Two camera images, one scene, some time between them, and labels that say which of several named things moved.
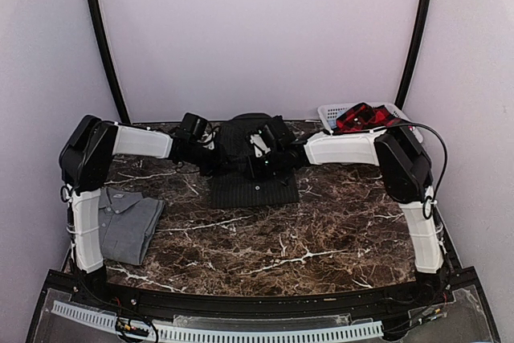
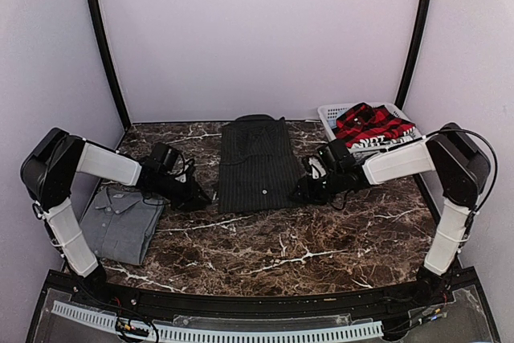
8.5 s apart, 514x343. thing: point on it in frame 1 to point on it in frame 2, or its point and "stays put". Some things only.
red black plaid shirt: (364, 116) stays put
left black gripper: (218, 165) to (191, 197)
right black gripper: (255, 171) to (307, 193)
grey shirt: (128, 222) stays put
